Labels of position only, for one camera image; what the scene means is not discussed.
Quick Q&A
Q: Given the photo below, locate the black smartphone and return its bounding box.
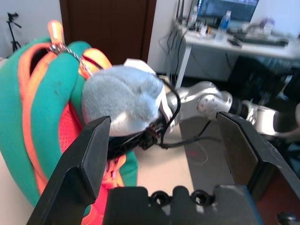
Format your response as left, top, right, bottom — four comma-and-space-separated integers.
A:
227, 38, 242, 48

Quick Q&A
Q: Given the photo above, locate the black tripod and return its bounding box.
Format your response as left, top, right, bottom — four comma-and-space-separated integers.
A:
6, 11, 23, 57

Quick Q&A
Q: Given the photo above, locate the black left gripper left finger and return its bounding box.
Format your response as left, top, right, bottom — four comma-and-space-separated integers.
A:
27, 115, 112, 225

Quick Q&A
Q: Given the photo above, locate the computer monitor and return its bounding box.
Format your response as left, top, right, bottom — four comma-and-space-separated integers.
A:
196, 0, 260, 23

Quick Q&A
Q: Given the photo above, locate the bundle of hanging cables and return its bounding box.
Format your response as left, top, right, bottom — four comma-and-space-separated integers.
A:
158, 23, 188, 82

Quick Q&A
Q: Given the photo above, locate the white office desk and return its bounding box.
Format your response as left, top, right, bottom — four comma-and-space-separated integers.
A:
173, 22, 300, 89

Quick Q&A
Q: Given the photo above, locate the dark office chair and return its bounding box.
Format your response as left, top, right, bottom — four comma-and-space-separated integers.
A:
231, 56, 300, 104

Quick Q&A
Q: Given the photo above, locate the black keyboard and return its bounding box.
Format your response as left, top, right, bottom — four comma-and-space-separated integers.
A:
231, 35, 289, 47

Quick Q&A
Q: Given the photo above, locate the purple desk item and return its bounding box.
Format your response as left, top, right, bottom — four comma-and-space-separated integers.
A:
259, 16, 277, 32

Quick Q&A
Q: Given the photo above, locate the clear water bottle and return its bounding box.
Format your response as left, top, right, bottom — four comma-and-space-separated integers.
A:
214, 10, 232, 43

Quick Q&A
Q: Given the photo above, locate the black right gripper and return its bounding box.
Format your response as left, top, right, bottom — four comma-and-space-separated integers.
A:
107, 118, 171, 162

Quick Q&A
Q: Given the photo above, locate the dark brown door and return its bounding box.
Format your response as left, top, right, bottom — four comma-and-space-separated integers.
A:
60, 0, 157, 67

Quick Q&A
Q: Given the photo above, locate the black router with antennas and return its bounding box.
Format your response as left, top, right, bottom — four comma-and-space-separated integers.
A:
175, 0, 195, 26

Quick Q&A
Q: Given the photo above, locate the orange and teal backpack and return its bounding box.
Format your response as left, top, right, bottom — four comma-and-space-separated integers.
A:
0, 20, 139, 225

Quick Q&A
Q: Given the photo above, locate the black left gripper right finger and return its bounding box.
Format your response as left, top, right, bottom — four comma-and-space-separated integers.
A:
215, 111, 300, 211

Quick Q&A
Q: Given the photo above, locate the grey-blue plush pendant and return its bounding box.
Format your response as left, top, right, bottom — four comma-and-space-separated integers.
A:
81, 66, 165, 138

